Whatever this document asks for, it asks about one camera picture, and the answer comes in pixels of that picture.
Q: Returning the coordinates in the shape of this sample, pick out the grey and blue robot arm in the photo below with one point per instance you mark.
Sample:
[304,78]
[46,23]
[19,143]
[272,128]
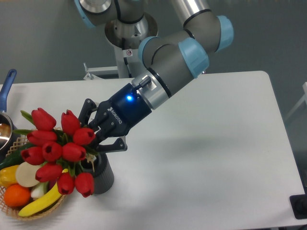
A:
[159,67]

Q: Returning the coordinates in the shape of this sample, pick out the yellow bell pepper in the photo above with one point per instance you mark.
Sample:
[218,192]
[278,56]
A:
[7,176]

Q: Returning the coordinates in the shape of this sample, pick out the beige round radish slice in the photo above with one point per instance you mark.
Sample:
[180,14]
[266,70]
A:
[25,174]

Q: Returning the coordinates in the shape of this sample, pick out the dark red vegetable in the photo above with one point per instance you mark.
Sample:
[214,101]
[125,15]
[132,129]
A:
[51,184]

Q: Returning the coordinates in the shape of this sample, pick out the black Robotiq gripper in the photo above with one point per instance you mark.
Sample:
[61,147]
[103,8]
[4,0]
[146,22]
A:
[114,117]

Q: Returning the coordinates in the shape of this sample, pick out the black device at table edge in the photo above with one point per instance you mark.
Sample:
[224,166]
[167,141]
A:
[299,206]

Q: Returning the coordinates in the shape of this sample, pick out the dark grey ribbed vase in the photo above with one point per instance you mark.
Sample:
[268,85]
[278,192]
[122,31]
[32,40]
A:
[101,172]

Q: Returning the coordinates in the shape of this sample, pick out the woven wicker basket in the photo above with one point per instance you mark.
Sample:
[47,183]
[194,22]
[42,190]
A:
[12,212]

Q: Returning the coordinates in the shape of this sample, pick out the orange fruit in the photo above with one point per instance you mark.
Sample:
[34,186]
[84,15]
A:
[17,196]

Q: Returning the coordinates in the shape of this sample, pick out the yellow banana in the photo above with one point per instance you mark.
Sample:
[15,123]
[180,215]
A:
[46,201]

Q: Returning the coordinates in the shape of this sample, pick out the blue handled saucepan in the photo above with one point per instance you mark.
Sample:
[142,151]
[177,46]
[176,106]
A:
[7,136]

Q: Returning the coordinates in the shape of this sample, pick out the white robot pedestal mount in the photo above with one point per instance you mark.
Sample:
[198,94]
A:
[125,39]

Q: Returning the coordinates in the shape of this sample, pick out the green bok choy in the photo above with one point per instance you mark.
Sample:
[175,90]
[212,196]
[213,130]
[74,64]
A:
[39,190]

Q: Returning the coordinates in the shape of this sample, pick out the white furniture frame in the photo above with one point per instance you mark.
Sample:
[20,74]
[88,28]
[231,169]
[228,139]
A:
[298,107]

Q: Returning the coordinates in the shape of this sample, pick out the green cucumber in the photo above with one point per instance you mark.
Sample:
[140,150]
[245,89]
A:
[15,158]

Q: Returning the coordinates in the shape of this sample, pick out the red tulip bouquet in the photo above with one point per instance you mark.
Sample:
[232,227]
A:
[59,152]

